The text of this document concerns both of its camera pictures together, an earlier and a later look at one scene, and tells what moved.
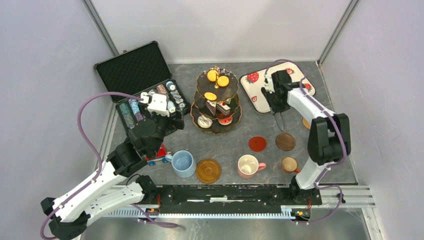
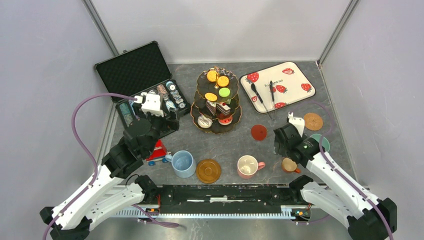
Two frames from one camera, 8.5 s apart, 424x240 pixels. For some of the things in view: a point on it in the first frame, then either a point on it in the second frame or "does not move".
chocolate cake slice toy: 211,105 does not move
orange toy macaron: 210,96 does not move
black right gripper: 276,109 to 276,147
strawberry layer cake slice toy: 223,108 does not move
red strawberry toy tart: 225,121 does not move
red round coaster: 257,143 to 258,132
